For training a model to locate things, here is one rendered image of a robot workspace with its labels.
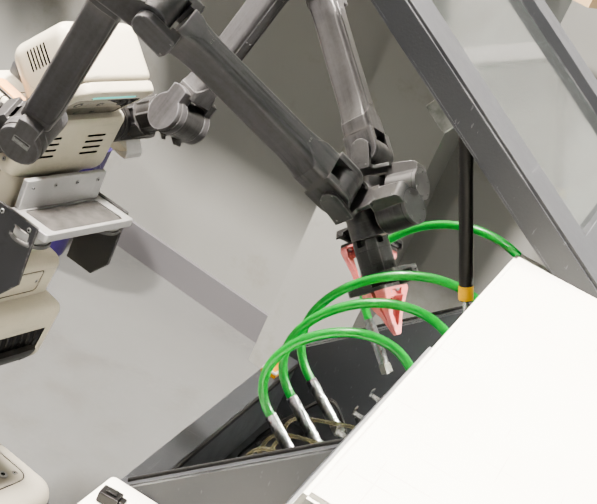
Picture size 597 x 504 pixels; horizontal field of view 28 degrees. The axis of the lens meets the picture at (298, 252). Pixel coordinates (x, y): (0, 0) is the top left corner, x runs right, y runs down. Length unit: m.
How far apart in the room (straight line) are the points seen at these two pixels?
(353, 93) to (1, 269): 0.71
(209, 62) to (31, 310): 0.84
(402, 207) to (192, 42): 0.39
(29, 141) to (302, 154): 0.47
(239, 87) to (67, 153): 0.60
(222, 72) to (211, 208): 2.73
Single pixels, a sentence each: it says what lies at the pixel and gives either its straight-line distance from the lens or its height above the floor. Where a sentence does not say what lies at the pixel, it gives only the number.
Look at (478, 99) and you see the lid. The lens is 1.43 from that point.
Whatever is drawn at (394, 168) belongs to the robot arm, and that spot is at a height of 1.40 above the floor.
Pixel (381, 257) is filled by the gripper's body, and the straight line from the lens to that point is 1.88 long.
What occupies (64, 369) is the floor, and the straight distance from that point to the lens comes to 3.88.
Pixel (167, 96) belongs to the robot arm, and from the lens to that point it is 2.38.
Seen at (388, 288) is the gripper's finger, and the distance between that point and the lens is 1.87.
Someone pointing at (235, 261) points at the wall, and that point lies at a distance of 4.48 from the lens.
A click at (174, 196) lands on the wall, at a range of 4.61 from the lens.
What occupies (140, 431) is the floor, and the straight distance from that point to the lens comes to 3.73.
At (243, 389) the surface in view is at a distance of 2.16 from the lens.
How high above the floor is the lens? 1.98
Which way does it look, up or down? 21 degrees down
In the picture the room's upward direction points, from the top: 24 degrees clockwise
